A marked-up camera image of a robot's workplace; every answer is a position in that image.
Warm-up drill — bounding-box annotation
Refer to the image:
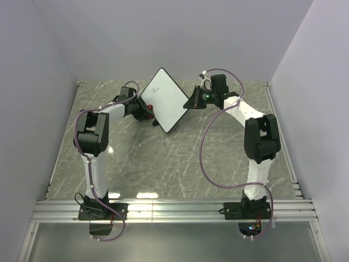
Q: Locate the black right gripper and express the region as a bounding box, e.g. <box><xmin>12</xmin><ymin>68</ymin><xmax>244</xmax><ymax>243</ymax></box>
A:
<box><xmin>182</xmin><ymin>86</ymin><xmax>216</xmax><ymax>110</ymax></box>

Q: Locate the small white whiteboard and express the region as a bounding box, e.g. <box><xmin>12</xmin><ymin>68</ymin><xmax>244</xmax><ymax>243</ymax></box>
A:
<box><xmin>140</xmin><ymin>68</ymin><xmax>189</xmax><ymax>133</ymax></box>

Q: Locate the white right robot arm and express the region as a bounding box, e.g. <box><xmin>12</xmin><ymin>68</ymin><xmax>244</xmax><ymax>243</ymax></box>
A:
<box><xmin>183</xmin><ymin>70</ymin><xmax>281</xmax><ymax>218</ymax></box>

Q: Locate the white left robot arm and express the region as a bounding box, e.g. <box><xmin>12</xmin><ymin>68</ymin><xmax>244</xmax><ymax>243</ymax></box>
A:
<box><xmin>73</xmin><ymin>81</ymin><xmax>154</xmax><ymax>219</ymax></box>

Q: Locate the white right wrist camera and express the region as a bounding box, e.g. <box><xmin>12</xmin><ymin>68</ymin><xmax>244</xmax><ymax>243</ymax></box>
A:
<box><xmin>199</xmin><ymin>70</ymin><xmax>211</xmax><ymax>88</ymax></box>

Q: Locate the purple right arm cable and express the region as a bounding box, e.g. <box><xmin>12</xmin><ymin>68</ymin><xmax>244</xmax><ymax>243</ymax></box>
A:
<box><xmin>199</xmin><ymin>68</ymin><xmax>274</xmax><ymax>240</ymax></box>

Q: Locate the aluminium right side rail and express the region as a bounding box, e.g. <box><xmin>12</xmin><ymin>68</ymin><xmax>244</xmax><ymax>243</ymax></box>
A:
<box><xmin>263</xmin><ymin>82</ymin><xmax>304</xmax><ymax>199</ymax></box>

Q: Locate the aluminium rail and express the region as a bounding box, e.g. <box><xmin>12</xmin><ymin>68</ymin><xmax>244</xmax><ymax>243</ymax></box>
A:
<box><xmin>263</xmin><ymin>82</ymin><xmax>304</xmax><ymax>199</ymax></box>
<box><xmin>31</xmin><ymin>199</ymin><xmax>318</xmax><ymax>224</ymax></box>

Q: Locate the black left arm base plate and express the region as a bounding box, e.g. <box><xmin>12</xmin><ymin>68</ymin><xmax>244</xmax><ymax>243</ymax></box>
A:
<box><xmin>77</xmin><ymin>203</ymin><xmax>128</xmax><ymax>221</ymax></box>

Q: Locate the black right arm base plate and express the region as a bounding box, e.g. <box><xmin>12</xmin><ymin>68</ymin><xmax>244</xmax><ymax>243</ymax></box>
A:
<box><xmin>218</xmin><ymin>202</ymin><xmax>272</xmax><ymax>220</ymax></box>

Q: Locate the aluminium front rail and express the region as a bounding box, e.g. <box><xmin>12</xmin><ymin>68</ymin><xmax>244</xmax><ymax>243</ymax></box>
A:
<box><xmin>31</xmin><ymin>199</ymin><xmax>318</xmax><ymax>224</ymax></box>

